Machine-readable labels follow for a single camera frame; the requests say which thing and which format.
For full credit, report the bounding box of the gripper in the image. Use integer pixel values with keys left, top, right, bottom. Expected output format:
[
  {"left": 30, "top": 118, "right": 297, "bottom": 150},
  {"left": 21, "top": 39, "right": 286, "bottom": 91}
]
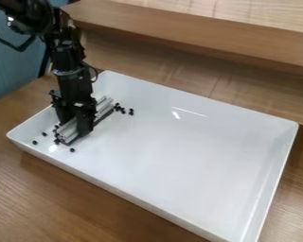
[{"left": 47, "top": 71, "right": 98, "bottom": 137}]

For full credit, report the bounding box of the silver metal bar tool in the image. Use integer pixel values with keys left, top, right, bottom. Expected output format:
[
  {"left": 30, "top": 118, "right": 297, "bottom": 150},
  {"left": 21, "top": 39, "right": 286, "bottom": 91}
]
[{"left": 54, "top": 95, "right": 116, "bottom": 147}]

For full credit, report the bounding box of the pile of black bits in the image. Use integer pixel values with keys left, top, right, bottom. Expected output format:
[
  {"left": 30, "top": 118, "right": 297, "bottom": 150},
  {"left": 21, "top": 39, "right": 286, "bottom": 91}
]
[
  {"left": 31, "top": 124, "right": 79, "bottom": 153},
  {"left": 111, "top": 102, "right": 136, "bottom": 116}
]

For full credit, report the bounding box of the white tray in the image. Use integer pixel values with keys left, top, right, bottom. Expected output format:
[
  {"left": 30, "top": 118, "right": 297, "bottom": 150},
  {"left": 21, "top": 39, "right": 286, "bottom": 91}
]
[{"left": 6, "top": 69, "right": 301, "bottom": 242}]

